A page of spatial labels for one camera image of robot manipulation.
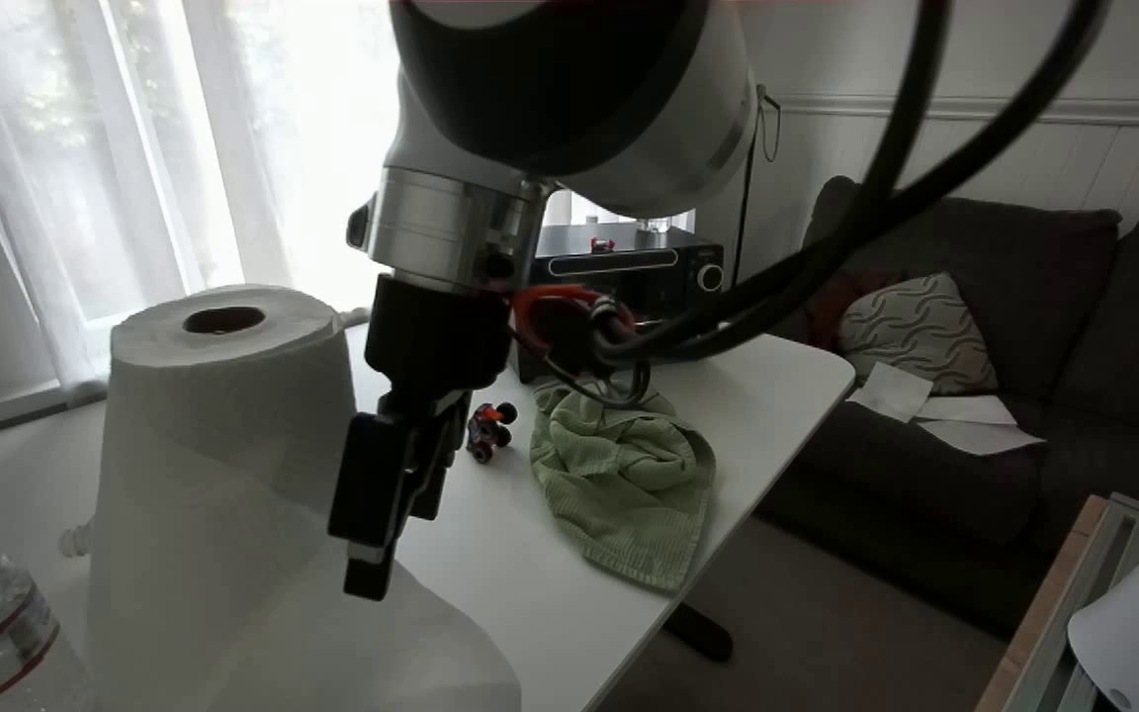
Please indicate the green towel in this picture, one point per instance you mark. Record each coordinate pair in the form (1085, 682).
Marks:
(630, 489)

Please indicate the dark grey sofa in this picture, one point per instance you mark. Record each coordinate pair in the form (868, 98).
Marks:
(1052, 303)

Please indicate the robot base stand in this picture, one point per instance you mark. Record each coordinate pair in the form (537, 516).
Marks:
(1077, 647)

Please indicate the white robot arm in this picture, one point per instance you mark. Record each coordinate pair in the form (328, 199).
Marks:
(633, 103)

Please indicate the small red black toy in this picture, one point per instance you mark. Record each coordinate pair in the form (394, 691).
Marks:
(488, 428)

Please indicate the patterned cushion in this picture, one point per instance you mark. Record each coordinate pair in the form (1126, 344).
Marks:
(919, 324)

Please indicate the white papers on sofa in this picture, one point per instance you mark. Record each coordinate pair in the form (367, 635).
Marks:
(976, 426)

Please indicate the white sheer curtains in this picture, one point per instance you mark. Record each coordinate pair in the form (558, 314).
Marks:
(160, 148)

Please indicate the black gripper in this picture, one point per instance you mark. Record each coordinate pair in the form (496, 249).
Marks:
(438, 348)

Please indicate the black table base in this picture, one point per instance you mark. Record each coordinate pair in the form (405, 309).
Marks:
(703, 635)

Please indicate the black toaster oven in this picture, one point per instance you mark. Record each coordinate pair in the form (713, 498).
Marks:
(651, 276)

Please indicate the white paper towel roll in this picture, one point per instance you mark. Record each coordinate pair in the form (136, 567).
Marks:
(214, 583)

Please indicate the red cushion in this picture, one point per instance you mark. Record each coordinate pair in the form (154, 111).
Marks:
(827, 307)

